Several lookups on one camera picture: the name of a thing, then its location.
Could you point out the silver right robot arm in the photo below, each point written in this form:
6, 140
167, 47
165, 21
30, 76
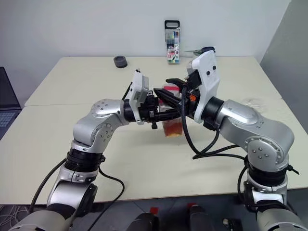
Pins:
252, 120

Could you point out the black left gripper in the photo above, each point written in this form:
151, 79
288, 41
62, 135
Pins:
149, 109

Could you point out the marker pen set box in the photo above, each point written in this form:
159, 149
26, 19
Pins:
172, 45

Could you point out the clear bottle with red drink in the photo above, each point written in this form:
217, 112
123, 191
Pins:
172, 128

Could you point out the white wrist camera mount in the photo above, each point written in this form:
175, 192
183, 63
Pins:
136, 96
209, 72

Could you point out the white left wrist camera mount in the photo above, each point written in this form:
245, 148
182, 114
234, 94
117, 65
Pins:
136, 96

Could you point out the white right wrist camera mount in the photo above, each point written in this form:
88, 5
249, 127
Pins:
209, 72

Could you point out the dark laptop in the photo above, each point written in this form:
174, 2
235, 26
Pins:
7, 96

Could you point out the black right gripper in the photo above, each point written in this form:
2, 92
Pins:
193, 81

